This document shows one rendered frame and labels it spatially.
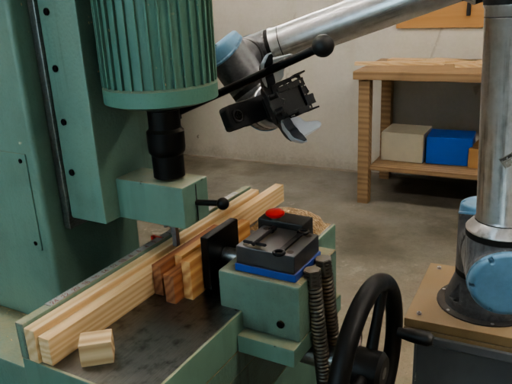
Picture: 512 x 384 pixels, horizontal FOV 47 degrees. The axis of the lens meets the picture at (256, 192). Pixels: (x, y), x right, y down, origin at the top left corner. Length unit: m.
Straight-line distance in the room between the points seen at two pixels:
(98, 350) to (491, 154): 0.81
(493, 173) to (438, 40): 2.99
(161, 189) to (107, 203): 0.10
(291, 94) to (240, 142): 3.78
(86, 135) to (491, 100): 0.74
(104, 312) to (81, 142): 0.27
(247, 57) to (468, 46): 3.02
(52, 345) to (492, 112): 0.87
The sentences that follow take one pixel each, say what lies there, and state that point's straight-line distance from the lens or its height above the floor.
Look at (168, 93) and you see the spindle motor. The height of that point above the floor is 1.22.
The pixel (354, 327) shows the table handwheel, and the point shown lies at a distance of 0.80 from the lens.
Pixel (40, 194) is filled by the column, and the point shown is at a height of 1.05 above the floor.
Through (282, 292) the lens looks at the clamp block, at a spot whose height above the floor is 0.95.
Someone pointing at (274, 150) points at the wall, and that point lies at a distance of 4.70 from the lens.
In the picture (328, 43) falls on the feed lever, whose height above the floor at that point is 1.27.
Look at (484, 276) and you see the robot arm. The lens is 1.26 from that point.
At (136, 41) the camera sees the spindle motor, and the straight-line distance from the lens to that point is 0.84.
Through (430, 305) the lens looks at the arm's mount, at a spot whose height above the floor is 0.59.
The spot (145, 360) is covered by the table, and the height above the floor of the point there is 0.90.
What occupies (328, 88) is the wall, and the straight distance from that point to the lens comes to 4.41.
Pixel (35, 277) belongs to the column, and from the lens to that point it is 1.11.
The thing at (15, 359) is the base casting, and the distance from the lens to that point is 1.07.
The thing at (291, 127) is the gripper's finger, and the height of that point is 1.13.
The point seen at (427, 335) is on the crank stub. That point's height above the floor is 0.82.
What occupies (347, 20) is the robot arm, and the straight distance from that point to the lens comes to 1.31.
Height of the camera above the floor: 1.36
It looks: 19 degrees down
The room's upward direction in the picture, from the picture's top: 3 degrees counter-clockwise
